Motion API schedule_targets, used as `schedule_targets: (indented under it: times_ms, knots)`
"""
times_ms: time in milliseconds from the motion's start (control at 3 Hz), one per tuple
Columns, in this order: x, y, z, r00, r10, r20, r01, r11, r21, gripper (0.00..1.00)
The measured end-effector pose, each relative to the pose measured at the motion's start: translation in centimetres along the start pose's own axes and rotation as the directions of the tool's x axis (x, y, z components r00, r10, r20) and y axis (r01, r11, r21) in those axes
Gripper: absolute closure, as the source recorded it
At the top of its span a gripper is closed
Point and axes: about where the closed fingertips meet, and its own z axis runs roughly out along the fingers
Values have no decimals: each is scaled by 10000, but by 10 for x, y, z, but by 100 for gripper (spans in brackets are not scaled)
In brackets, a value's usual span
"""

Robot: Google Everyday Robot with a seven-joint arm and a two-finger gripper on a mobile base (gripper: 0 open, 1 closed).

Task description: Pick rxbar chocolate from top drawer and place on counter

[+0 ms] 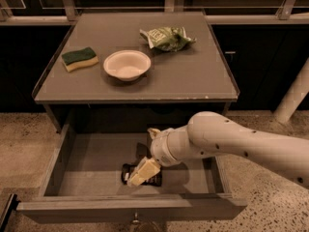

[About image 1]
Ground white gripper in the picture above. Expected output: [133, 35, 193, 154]
[126, 126, 188, 187]

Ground black rxbar chocolate wrapper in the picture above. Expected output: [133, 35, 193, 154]
[121, 163, 162, 187]

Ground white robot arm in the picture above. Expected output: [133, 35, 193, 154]
[127, 111, 309, 189]

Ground open grey top drawer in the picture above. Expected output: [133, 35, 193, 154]
[17, 125, 247, 223]

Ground grey cabinet with counter top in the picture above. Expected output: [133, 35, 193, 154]
[33, 12, 239, 130]

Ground white paper bowl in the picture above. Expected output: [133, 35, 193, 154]
[103, 50, 152, 81]

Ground green chip bag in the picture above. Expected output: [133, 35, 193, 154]
[140, 27, 196, 52]

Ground green and yellow sponge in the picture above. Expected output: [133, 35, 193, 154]
[62, 47, 98, 73]

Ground black bar at left edge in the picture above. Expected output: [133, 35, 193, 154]
[0, 193, 19, 232]

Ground metal drawer handle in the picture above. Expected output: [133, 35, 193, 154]
[131, 212, 141, 225]

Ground metal railing frame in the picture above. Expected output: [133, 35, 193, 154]
[0, 0, 309, 25]

